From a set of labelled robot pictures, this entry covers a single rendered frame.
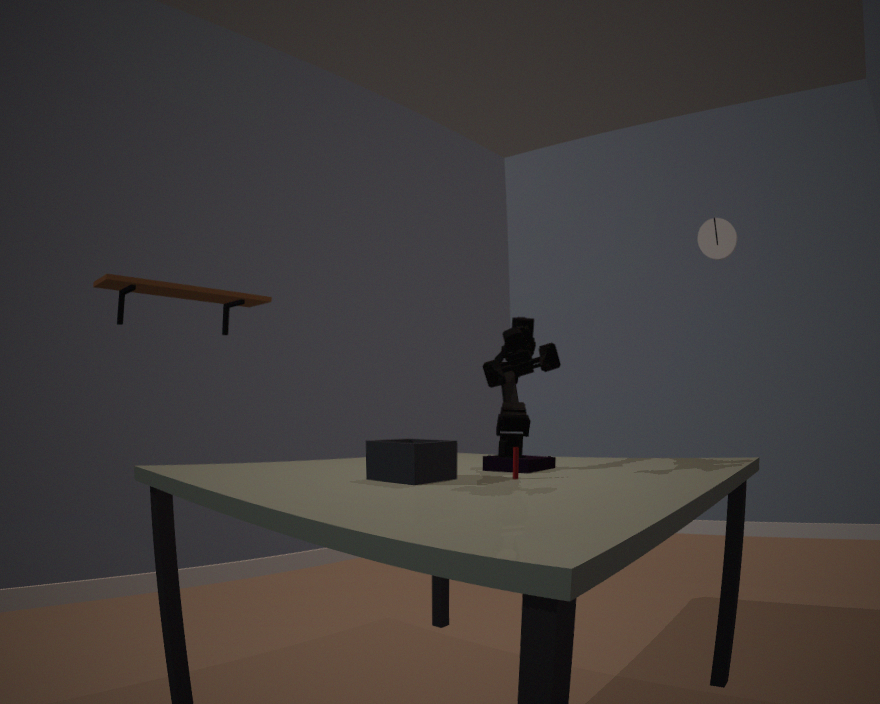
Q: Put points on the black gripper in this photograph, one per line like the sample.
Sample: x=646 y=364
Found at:
x=521 y=363

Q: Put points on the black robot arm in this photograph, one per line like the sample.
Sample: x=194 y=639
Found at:
x=513 y=416

